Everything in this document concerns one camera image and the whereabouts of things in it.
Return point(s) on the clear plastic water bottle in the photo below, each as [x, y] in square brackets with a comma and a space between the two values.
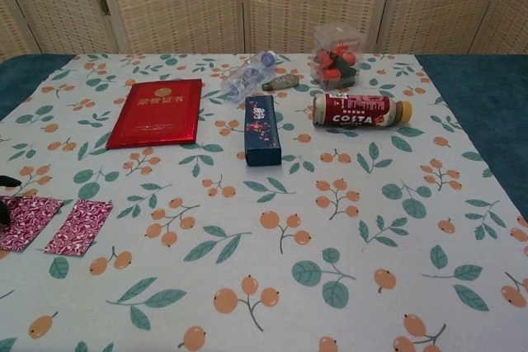
[245, 79]

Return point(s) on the blue felt table cover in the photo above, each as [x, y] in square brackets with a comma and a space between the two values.
[474, 80]

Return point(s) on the brass screen hinge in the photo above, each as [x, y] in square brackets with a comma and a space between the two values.
[103, 5]

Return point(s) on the clear box of red caps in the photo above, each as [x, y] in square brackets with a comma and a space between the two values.
[336, 63]

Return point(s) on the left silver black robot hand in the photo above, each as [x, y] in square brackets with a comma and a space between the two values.
[5, 214]

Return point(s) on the floral orange berry tablecloth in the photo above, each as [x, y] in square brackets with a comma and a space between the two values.
[264, 224]

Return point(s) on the red certificate folder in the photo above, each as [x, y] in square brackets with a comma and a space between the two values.
[158, 115]

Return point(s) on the woven bamboo folding screen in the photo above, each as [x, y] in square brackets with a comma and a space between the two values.
[185, 1]

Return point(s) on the dark blue long box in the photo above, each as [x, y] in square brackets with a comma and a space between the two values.
[262, 133]

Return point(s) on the pink patterned pouch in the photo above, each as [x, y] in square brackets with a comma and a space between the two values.
[31, 222]

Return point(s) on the small oval metallic trinket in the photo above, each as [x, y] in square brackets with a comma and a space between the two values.
[281, 82]

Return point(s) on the pink patterned packet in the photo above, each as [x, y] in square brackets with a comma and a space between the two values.
[78, 227]

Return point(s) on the red Costa coffee bottle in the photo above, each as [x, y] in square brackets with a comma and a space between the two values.
[354, 112]

